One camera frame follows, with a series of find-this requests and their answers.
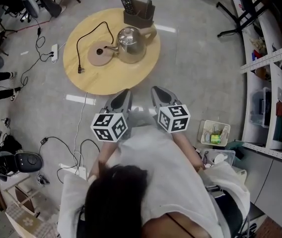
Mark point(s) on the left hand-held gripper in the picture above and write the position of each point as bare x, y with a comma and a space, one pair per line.
101, 123

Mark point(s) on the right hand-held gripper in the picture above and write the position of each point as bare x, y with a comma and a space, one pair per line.
173, 118

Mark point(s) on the beige round kettle base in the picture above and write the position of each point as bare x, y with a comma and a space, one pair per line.
96, 58

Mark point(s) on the stainless steel electric kettle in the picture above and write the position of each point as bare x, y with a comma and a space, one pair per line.
131, 46

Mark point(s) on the person's right forearm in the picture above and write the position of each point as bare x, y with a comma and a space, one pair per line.
188, 147

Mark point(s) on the person's left forearm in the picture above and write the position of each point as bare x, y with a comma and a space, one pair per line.
103, 155

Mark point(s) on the round wooden table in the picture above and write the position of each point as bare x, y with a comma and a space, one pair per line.
106, 80

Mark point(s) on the white slotted basket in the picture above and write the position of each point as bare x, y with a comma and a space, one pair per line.
204, 128

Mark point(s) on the green yellow small packet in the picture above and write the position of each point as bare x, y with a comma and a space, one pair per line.
214, 138

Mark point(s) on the white power strip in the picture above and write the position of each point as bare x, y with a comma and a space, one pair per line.
82, 172
54, 51

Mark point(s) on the person's white shirt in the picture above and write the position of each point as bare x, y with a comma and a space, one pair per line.
168, 177

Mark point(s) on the black power adapter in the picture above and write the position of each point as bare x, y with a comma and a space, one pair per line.
44, 140

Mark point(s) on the brown desk organizer box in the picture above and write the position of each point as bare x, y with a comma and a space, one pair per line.
137, 20

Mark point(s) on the clear plastic storage box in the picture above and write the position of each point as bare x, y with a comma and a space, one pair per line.
228, 155

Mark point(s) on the clear plastic shelf bin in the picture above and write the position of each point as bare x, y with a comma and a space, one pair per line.
259, 108

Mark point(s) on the black remote control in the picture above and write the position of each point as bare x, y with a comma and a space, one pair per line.
127, 4

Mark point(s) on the small black charger plug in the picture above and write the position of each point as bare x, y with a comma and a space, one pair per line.
43, 180

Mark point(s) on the cream lidded bucket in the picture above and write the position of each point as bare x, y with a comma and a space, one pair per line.
240, 176

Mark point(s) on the white shelf unit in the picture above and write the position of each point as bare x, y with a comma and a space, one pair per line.
267, 58

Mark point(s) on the black leaning bag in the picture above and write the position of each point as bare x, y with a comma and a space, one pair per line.
50, 5

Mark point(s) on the grey metal cabinet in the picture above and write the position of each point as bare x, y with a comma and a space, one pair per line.
275, 182

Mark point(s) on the checkered cushion with flower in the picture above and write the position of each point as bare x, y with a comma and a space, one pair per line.
29, 222

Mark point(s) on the black desk frame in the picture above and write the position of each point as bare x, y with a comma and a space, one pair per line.
237, 25

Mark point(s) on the wooden stool frame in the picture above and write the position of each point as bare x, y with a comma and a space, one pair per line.
23, 197

